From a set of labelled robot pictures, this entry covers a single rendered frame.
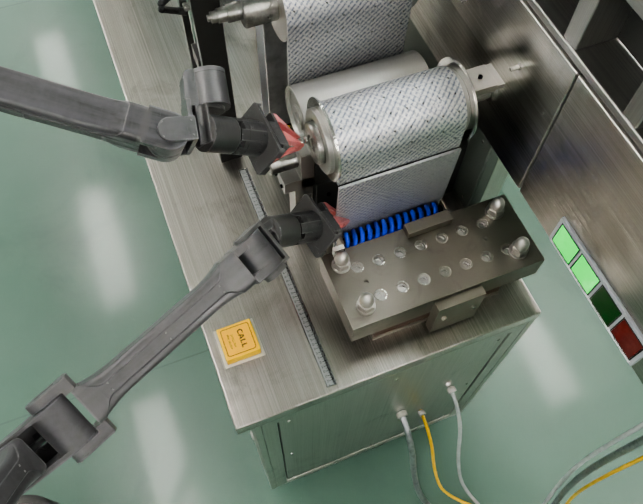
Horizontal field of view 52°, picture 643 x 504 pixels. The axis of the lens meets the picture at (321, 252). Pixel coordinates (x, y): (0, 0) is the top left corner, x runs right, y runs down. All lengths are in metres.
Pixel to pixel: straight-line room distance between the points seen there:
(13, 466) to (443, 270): 0.79
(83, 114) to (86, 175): 1.76
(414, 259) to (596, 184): 0.38
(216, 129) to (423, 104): 0.35
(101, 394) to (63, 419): 0.06
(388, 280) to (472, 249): 0.18
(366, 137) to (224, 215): 0.49
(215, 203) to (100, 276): 1.08
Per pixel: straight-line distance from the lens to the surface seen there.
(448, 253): 1.29
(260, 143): 1.05
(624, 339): 1.14
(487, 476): 2.25
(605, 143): 1.03
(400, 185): 1.22
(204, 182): 1.52
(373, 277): 1.25
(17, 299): 2.56
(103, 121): 0.99
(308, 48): 1.23
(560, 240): 1.19
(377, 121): 1.10
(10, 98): 1.00
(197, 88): 1.03
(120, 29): 1.88
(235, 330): 1.32
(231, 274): 1.04
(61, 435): 1.01
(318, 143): 1.09
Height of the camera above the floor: 2.15
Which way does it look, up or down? 62 degrees down
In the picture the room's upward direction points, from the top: 2 degrees clockwise
